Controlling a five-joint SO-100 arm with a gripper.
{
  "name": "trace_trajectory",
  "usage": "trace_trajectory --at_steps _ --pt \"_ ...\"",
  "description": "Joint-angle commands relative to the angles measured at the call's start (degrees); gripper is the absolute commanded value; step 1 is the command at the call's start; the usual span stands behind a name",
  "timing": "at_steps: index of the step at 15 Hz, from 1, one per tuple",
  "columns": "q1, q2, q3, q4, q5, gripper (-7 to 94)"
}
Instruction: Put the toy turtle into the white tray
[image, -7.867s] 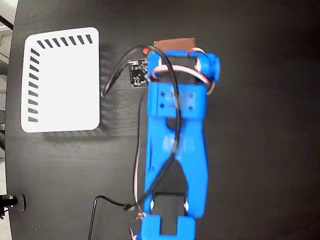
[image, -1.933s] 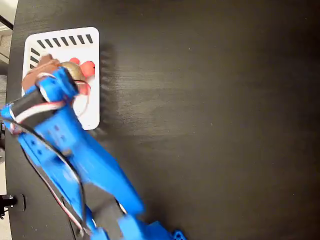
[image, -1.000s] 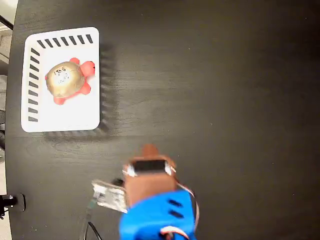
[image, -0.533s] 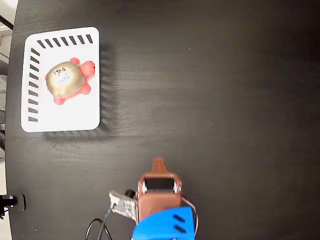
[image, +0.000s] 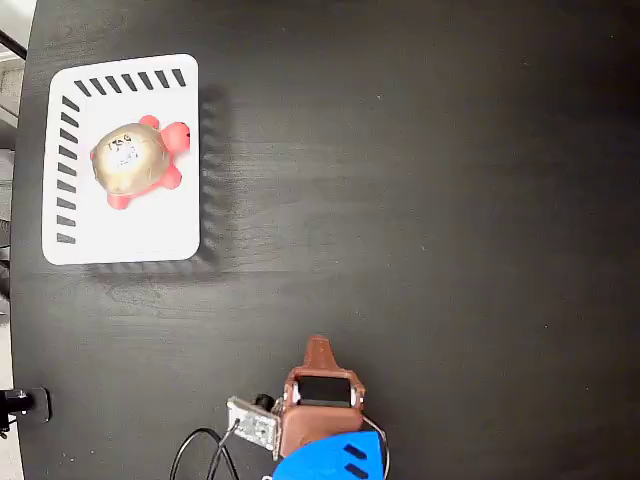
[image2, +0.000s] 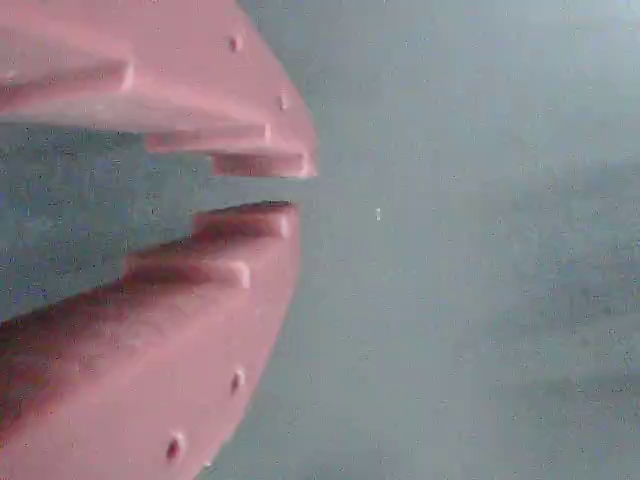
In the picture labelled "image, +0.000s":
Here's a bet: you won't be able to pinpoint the small wrist camera board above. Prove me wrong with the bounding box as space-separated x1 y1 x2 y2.
226 393 282 459

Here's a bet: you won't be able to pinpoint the black table clamp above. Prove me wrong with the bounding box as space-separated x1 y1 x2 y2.
0 386 53 426

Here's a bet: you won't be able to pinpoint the red white black servo wires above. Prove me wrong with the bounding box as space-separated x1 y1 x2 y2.
362 413 392 477

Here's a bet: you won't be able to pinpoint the black metal rod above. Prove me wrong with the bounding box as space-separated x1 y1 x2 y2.
0 28 28 59

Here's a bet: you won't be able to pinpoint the red turtle toy gold shell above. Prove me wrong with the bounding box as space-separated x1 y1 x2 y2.
89 114 192 210

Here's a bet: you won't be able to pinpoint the white plastic basket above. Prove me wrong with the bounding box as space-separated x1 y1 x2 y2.
41 53 202 266

